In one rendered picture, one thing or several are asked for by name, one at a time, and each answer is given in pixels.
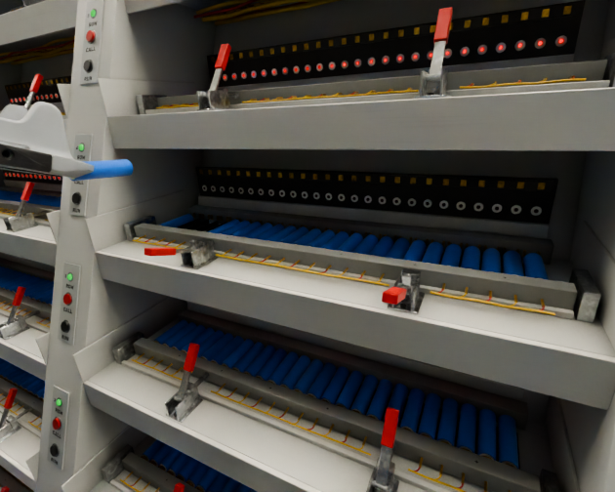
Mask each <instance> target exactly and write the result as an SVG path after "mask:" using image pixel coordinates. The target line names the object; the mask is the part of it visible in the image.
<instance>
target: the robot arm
mask: <svg viewBox="0 0 615 492"><path fill-rule="evenodd" d="M0 169H1V170H10V171H17V172H24V173H30V174H38V175H46V176H53V177H69V178H78V177H81V176H83V175H86V174H89V173H92V172H94V165H91V164H88V163H84V162H81V161H77V160H74V159H73V158H72V156H71V154H70V151H69V147H68V142H67V137H66V132H65V128H64V123H63V118H62V114H61V112H60V111H59V110H58V109H57V108H56V107H55V106H54V105H52V104H50V103H48V102H36V103H35V104H34V105H33V106H32V107H31V109H30V110H27V109H26V108H24V107H22V106H20V105H15V104H9V105H7V106H5V108H4V109H3V110H2V112H1V113H0Z"/></svg>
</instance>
